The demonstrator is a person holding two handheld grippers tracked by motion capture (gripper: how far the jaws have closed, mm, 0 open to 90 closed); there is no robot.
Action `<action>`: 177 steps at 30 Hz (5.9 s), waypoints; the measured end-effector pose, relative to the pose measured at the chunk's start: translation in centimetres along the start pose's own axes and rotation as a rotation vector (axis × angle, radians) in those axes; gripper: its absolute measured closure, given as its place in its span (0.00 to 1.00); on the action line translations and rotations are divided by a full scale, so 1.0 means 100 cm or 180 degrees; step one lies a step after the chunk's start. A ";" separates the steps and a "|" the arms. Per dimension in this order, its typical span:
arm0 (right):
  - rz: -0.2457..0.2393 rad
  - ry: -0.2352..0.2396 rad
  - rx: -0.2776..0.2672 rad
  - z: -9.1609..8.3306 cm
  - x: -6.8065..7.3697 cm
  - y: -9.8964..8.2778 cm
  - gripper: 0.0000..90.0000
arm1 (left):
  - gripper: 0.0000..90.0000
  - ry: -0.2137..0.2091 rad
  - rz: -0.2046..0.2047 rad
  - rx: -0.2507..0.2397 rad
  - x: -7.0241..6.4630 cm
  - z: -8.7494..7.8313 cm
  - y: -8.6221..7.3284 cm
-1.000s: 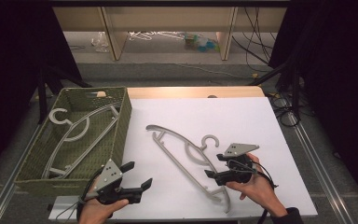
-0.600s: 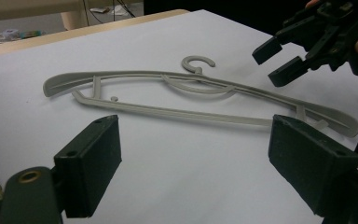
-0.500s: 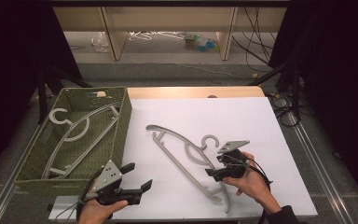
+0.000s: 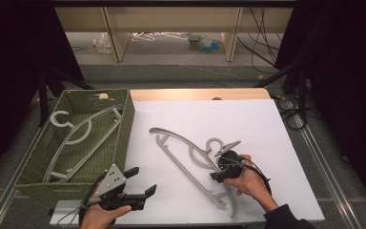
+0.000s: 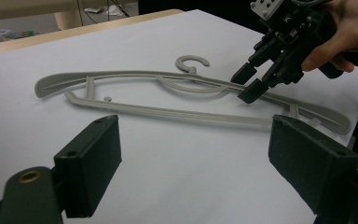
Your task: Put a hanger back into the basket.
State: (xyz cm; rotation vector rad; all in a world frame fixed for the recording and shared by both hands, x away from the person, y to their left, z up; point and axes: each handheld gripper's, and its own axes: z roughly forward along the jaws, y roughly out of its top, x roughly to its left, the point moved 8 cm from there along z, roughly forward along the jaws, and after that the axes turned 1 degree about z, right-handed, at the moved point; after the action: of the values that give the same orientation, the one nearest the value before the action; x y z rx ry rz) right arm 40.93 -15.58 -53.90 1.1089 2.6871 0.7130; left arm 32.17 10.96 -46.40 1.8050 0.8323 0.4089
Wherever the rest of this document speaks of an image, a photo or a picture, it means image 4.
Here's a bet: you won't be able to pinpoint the black metal stand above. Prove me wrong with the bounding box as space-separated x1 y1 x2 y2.
37 67 93 128
253 62 310 124

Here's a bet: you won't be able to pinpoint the colourful plastic toys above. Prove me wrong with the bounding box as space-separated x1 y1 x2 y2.
188 33 225 54

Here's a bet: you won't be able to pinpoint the white table mat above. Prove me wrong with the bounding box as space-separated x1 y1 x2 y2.
49 98 326 225

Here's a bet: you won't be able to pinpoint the grey plastic clothes hanger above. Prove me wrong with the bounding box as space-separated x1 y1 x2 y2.
149 127 238 219
42 106 124 184

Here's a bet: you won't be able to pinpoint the green woven basket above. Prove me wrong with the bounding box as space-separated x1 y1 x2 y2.
13 88 136 201

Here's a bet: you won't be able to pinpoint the coiled black floor cables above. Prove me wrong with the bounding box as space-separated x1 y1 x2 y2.
274 94 324 131

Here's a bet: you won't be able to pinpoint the thin beige floor cable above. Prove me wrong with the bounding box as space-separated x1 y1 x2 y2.
180 64 265 81

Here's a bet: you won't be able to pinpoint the black curtain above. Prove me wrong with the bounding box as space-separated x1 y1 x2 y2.
0 0 86 189
274 0 366 219

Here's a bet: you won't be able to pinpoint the white wire hangers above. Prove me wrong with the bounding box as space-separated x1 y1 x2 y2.
131 31 191 43

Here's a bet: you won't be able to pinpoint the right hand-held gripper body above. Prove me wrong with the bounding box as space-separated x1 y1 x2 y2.
213 140 245 183

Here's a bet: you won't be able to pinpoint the person's left hand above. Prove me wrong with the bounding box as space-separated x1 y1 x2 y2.
79 203 132 229

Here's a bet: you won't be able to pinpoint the clear plastic bag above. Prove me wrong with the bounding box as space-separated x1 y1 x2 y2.
92 31 113 54

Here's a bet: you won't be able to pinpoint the left hand-held gripper cable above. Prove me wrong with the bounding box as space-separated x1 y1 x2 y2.
56 177 106 228

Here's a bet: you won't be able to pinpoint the aluminium floor rail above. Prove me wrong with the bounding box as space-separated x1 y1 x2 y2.
294 114 363 229
0 126 45 229

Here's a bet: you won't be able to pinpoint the person's right hand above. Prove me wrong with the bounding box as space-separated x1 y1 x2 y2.
223 155 279 214

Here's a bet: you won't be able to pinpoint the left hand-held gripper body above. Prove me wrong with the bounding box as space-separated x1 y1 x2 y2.
85 163 147 212

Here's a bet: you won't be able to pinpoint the hand-held gripper cable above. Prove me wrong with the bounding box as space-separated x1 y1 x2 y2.
56 177 106 228
227 156 273 196

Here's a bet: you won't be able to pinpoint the hanging black cables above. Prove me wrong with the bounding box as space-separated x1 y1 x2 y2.
236 7 284 67

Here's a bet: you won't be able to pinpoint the beige wooden bench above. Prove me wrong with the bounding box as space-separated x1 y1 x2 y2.
52 6 295 63

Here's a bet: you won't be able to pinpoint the right hand-held gripper cable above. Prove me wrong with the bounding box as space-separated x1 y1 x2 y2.
227 156 273 196

